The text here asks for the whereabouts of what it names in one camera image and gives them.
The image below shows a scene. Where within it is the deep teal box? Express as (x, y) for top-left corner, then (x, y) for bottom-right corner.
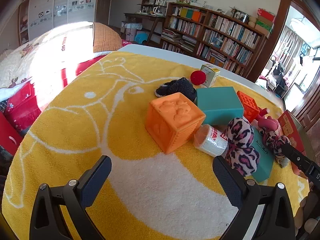
(196, 87), (244, 126)

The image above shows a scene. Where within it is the blue plastic stool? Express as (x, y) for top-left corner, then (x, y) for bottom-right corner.
(134, 31), (148, 44)

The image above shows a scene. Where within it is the leopard print plush sock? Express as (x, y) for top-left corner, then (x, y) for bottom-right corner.
(224, 117), (260, 177)
(260, 127), (292, 165)

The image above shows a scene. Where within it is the wooden desk with hutch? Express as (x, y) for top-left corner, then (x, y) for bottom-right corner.
(124, 0), (170, 48)

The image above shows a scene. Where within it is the yellow and white towel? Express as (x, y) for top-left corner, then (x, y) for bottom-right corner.
(1, 52), (310, 240)

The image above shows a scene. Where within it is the wooden bookshelf with books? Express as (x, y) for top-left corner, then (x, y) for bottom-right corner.
(160, 2), (267, 79)

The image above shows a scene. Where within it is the red paper bag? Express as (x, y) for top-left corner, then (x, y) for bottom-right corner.
(0, 111), (22, 155)

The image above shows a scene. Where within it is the red tin container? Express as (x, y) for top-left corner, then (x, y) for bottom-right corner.
(277, 110), (307, 155)

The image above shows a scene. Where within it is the white and pink bin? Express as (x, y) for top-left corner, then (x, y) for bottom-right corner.
(124, 22), (143, 42)

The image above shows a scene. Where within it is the black fuzzy sock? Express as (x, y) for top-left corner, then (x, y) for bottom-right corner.
(154, 78), (198, 103)

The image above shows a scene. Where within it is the white sliding door wardrobe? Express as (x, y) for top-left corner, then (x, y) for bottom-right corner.
(17, 0), (100, 45)

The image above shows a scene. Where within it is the orange plaid pillow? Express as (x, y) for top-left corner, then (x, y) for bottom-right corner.
(93, 22), (123, 53)

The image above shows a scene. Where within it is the dark wooden room door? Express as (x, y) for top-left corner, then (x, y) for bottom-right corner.
(96, 0), (118, 27)

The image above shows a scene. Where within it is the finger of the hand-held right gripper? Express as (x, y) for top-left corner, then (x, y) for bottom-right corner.
(281, 142), (313, 175)

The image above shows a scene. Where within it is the stack of red green boxes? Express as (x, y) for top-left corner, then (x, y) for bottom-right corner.
(255, 8), (275, 39)

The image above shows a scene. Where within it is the red pompom ball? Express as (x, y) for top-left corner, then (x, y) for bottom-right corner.
(190, 71), (206, 85)

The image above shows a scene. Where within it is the pink twisted foam curler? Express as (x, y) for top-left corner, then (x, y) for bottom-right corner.
(257, 107), (280, 135)

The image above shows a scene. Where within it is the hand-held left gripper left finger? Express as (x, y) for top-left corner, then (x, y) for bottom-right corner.
(29, 155), (112, 240)

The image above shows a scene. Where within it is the small white green carton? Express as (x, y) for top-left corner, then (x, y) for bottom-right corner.
(200, 64), (221, 88)

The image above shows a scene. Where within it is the carved wooden door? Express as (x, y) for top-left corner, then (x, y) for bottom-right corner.
(291, 42), (320, 140)

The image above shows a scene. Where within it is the white roll with red label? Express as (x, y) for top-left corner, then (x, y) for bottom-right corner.
(194, 124), (229, 158)

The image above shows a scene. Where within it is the bed with floral quilt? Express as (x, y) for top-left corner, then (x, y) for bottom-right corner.
(0, 21), (125, 133)

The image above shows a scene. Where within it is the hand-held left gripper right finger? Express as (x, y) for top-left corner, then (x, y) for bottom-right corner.
(212, 156), (297, 240)

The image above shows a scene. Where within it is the person's right hand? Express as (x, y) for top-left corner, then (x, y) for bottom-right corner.
(294, 192), (316, 240)

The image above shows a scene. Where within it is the small orange studded block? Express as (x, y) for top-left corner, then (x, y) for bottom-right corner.
(236, 90), (260, 124)

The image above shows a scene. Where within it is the large orange embossed block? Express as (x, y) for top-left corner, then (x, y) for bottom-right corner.
(146, 92), (206, 155)

